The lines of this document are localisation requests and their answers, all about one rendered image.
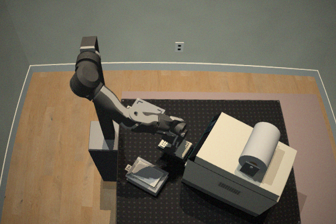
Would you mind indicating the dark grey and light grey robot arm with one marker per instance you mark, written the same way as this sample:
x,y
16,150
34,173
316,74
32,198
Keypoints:
x,y
86,83

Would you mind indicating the beige foil roll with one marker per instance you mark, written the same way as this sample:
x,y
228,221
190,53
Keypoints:
x,y
261,146

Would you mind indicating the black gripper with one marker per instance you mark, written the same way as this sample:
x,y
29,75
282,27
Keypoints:
x,y
175,142

